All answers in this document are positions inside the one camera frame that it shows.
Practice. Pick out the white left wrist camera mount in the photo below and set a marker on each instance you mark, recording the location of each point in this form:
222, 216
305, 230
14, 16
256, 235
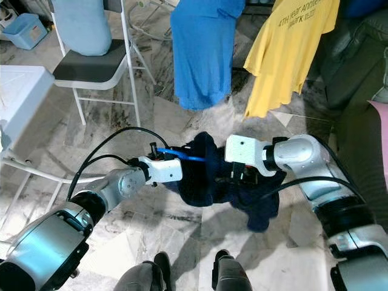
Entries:
162, 171

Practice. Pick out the dark grey-green sofa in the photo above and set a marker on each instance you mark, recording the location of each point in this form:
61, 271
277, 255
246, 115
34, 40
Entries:
357, 121

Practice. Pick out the grey robot left leg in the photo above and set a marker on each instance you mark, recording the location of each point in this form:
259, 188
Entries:
139, 279

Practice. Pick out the white folding chair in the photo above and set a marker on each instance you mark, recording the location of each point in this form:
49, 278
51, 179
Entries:
91, 68

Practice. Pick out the blue plastic hanger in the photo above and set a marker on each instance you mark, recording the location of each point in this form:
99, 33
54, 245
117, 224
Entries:
182, 155

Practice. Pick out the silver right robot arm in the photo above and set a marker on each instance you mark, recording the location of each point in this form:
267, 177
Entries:
309, 160

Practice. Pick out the light blue pillow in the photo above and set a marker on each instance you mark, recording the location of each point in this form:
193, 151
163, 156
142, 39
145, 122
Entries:
82, 27

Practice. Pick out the blue shirt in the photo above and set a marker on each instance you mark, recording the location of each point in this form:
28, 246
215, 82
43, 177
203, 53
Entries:
203, 54

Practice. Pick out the navy blue garment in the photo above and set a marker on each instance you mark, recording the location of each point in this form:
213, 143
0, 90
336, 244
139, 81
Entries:
254, 203

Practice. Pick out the yellow t-shirt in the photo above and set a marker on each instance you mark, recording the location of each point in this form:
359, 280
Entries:
288, 54

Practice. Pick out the light blue folding table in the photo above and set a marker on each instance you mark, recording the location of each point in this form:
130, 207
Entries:
24, 91

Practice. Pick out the blue plastic storage box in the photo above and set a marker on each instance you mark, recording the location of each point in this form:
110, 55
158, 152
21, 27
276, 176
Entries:
25, 31

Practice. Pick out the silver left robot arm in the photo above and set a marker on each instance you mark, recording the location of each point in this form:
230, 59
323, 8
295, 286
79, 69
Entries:
48, 242

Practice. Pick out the pink mat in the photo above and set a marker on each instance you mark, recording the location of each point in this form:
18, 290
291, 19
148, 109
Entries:
381, 121

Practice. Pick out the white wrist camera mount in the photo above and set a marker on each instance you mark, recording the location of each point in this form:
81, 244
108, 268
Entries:
248, 153
162, 171

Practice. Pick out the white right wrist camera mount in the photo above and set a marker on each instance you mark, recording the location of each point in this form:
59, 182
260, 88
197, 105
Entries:
248, 153

